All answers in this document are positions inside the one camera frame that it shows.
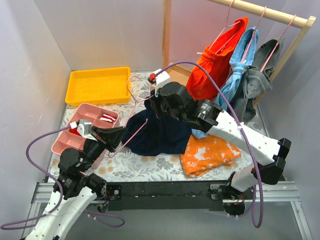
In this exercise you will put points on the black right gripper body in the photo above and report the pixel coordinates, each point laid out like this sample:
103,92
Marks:
155,103

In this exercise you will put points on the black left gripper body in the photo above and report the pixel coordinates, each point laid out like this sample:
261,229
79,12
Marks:
100,137

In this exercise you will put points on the navy blue shorts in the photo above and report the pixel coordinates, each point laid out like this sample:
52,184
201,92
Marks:
147,135

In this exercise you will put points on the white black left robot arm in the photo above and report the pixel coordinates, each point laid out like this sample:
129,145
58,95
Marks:
74,190

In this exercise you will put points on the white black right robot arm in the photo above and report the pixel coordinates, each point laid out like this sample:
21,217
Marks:
269,153

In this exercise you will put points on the orange red shorts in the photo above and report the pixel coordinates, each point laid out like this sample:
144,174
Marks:
215,60

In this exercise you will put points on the light blue shorts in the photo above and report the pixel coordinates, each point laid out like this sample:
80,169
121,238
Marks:
237,67

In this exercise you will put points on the grey shorts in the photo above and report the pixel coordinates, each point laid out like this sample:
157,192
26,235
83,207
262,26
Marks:
256,79

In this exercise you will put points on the pink hanger under blue shorts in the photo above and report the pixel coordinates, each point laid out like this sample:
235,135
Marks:
243,60

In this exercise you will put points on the pink hanger under grey shorts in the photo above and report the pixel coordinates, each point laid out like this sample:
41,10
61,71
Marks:
277,43

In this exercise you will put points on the red white striped sock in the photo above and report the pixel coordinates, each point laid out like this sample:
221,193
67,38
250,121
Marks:
107,118

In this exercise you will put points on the pink divided organizer tray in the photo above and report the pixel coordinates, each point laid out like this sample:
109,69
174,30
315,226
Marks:
69,147

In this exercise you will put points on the wooden clothes rack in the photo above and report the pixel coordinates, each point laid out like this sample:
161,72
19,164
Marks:
268,13

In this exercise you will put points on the red cloth in organizer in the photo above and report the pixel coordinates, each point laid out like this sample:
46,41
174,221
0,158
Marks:
74,131

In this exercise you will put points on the floral patterned table mat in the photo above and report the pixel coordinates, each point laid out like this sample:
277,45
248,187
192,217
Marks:
129,167

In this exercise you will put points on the yellow plastic tray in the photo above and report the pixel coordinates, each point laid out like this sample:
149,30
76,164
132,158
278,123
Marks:
98,86

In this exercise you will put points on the orange white folded cloth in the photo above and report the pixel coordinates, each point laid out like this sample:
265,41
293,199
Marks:
203,155

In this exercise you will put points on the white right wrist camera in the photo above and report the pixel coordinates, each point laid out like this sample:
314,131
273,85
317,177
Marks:
157,81

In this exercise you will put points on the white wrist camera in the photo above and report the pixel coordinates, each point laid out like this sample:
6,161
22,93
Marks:
84,128
157,81

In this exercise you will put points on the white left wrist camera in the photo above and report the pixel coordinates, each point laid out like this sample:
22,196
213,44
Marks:
84,128

